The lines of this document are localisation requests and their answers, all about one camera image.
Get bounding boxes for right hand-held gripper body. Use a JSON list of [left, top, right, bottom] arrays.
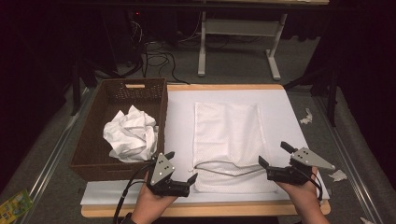
[[266, 147, 336, 187]]

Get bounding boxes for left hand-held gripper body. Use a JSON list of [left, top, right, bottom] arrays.
[[146, 152, 191, 198]]

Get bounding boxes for white cloth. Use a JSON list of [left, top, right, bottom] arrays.
[[103, 105, 160, 163]]

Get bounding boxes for white mesh laundry bag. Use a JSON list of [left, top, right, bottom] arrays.
[[192, 102, 278, 194]]

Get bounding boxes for brown woven basket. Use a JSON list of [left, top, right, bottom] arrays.
[[69, 77, 169, 182]]

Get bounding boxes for person's right hand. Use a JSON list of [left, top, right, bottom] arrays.
[[275, 166, 322, 217]]

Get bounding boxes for person's left hand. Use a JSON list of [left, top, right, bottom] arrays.
[[130, 178, 179, 223]]

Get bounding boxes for black metal stand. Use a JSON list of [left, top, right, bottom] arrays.
[[283, 66, 340, 128], [69, 59, 125, 117]]

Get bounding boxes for colourful printed packet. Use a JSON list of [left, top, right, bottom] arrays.
[[0, 189, 34, 224]]

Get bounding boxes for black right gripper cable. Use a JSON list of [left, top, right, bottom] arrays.
[[306, 172, 324, 203]]

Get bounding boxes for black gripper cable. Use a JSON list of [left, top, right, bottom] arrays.
[[306, 172, 324, 203], [111, 161, 155, 224]]

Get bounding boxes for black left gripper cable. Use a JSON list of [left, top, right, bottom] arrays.
[[111, 161, 155, 224]]

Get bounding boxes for metal floor rail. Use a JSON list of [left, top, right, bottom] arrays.
[[314, 96, 384, 224], [18, 88, 94, 224]]

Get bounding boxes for black floor cables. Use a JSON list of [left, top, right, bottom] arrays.
[[141, 40, 191, 86]]

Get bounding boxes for white desk frame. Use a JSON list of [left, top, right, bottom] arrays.
[[197, 0, 331, 81]]

